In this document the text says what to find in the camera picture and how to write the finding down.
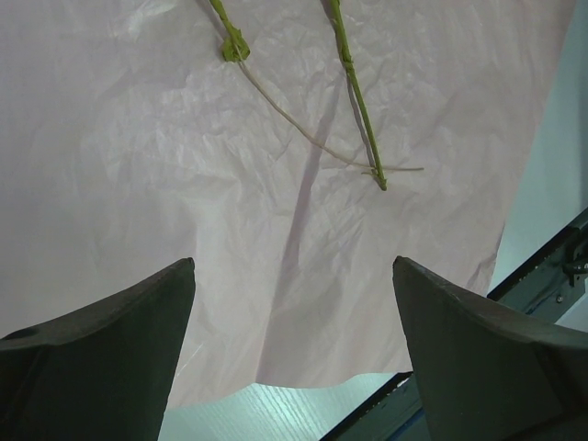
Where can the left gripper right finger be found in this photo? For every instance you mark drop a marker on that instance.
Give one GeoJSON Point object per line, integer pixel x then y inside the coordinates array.
{"type": "Point", "coordinates": [485, 371]}

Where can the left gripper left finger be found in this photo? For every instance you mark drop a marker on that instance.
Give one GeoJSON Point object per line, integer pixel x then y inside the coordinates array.
{"type": "Point", "coordinates": [103, 372]}

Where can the pink wrapping paper sheet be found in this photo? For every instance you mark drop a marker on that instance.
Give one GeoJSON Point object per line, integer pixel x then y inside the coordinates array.
{"type": "Point", "coordinates": [128, 143]}

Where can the light pink rose stem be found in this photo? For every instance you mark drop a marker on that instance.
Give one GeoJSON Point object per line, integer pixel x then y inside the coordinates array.
{"type": "Point", "coordinates": [235, 49]}

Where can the dark pink rose stem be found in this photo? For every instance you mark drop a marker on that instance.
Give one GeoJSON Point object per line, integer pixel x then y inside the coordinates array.
{"type": "Point", "coordinates": [347, 61]}

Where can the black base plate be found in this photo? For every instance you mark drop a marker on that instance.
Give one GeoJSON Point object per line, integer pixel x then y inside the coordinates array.
{"type": "Point", "coordinates": [545, 286]}

